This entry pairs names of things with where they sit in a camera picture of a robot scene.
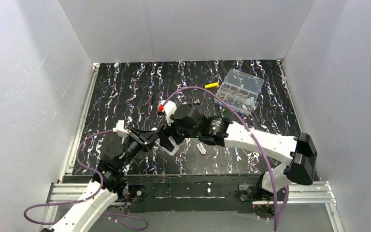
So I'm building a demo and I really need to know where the white remote control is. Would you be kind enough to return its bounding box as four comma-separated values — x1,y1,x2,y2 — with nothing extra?
156,136,179,156

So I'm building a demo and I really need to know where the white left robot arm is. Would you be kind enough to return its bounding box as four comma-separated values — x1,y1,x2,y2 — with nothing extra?
42,128,157,232

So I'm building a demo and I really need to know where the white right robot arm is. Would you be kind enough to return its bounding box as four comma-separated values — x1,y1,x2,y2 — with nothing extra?
156,101,317,192

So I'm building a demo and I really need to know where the clear plastic screw box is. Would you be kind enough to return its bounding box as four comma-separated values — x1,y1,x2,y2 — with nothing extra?
214,69,264,116

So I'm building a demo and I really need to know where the silver flat wrench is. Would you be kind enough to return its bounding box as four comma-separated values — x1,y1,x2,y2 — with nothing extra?
234,147,242,162

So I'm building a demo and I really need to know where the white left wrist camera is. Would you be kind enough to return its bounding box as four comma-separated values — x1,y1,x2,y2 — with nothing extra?
112,120,129,138

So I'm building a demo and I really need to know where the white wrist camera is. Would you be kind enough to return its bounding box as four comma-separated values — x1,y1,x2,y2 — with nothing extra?
112,120,129,138
157,100,177,126

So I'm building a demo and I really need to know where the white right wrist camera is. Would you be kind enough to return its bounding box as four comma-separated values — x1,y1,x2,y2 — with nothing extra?
157,100,177,126

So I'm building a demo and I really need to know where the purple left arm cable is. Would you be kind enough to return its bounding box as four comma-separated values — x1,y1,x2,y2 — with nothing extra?
23,130,149,231

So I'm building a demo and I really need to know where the yellow-handled screwdriver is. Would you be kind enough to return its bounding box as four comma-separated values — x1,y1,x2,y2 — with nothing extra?
204,82,219,89

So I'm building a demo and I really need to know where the aluminium frame rail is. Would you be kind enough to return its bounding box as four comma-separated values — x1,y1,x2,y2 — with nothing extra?
40,63,100,232

